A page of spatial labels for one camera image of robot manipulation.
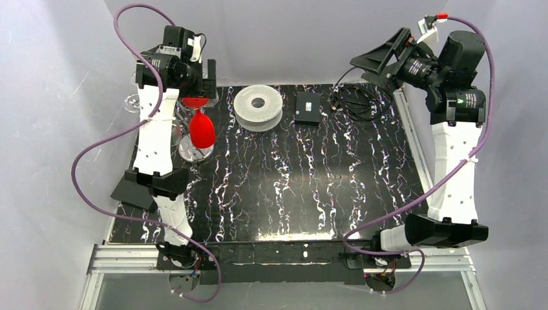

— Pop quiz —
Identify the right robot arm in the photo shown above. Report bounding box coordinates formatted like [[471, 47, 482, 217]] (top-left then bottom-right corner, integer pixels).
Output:
[[351, 28, 489, 254]]

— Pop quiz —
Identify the chrome wine glass rack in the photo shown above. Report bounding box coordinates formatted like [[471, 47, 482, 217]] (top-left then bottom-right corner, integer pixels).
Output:
[[174, 101, 214, 163]]

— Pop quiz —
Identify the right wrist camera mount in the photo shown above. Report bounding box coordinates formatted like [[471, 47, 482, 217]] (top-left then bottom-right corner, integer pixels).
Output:
[[417, 12, 449, 47]]

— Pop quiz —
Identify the red wine glass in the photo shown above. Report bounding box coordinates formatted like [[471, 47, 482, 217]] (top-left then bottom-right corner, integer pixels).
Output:
[[182, 97, 216, 149]]

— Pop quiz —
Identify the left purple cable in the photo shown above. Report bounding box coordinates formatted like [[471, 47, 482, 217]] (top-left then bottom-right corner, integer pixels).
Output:
[[70, 3, 222, 304]]

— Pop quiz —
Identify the black flat box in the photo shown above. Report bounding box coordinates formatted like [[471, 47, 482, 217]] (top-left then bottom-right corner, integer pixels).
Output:
[[295, 92, 321, 126]]

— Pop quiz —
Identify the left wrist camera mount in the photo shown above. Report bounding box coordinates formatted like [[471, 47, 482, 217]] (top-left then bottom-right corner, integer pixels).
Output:
[[187, 33, 206, 63]]

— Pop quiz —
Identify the purple cable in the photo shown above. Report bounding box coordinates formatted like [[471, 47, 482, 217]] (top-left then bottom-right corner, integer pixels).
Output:
[[342, 16, 496, 295], [70, 3, 222, 304]]

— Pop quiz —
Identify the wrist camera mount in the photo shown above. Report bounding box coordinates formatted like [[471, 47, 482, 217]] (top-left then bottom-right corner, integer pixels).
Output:
[[187, 33, 206, 63], [417, 12, 449, 47]]

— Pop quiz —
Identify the white filament spool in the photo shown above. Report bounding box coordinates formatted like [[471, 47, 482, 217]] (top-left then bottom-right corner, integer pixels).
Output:
[[233, 85, 283, 132]]

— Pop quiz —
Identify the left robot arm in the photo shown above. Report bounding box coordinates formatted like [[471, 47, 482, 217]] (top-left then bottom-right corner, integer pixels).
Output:
[[125, 25, 218, 268]]

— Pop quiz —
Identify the clear wine glass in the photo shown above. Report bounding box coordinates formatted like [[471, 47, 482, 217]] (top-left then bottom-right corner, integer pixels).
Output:
[[123, 93, 141, 113]]

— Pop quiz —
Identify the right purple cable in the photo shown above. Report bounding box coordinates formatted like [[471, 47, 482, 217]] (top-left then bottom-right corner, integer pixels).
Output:
[[342, 16, 496, 295]]

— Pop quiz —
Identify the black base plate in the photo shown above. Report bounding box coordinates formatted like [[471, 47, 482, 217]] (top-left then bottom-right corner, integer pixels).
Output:
[[156, 240, 411, 285]]

